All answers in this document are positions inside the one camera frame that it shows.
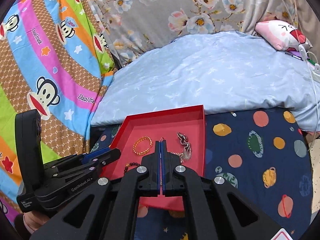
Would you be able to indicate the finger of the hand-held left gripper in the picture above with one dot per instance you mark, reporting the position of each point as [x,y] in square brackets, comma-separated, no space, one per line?
[96,153]
[110,156]

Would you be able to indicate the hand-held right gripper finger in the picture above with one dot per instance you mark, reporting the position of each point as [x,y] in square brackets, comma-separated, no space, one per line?
[158,167]
[163,167]

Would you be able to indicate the silver and black hair clip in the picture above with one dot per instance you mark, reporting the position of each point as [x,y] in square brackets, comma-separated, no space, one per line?
[186,150]

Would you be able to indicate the red cardboard box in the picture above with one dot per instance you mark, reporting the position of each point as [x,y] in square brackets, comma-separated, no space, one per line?
[150,125]

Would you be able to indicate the person's left forearm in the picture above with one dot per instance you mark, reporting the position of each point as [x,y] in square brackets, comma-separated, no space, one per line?
[35,221]

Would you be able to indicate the navy planet print bed sheet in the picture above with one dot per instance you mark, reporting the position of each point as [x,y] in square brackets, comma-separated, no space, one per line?
[250,180]

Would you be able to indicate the light blue duvet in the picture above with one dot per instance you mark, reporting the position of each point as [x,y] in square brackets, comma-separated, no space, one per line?
[200,80]

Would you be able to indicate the colourful monkey printed blanket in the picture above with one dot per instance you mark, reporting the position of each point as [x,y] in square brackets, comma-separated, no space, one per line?
[50,55]

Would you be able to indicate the grey floral cloth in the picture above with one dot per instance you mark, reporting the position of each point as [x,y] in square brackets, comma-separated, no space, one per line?
[162,5]

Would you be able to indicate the pink cartoon face pillow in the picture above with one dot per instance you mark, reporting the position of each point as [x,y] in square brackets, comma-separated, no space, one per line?
[275,33]

